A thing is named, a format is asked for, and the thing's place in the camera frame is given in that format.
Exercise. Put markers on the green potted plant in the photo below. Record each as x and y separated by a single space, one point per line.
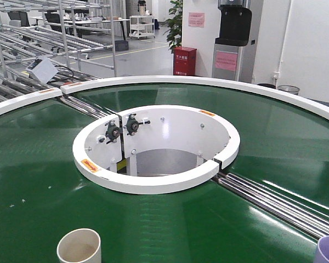
174 33

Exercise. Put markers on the red fire extinguisher cabinet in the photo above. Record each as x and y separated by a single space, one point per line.
184 61

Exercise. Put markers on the white control box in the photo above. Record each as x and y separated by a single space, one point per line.
42 69

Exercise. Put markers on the white outer conveyor rim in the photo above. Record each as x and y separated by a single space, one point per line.
31 98

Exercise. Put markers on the water dispenser machine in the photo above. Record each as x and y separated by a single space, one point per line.
235 25

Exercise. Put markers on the black bearing mount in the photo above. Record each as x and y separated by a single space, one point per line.
113 131
132 125

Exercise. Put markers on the metal roller rack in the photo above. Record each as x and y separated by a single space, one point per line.
29 29

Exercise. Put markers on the green circular conveyor belt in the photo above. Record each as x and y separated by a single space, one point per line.
43 196

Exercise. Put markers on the wire mesh waste basket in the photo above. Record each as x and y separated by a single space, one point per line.
289 89

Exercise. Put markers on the steel conveyor rollers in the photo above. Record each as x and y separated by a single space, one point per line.
308 220

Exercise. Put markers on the black bearing mount right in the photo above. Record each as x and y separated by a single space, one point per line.
132 125

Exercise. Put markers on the beige plastic cup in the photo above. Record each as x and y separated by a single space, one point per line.
80 245

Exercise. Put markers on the pink wall notice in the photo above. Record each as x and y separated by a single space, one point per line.
196 19

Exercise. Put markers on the purple plastic cup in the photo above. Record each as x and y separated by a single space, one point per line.
322 250

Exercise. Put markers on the white utility cart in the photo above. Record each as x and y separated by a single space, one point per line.
141 26

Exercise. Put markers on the black bearing mount left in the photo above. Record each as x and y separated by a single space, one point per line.
113 131

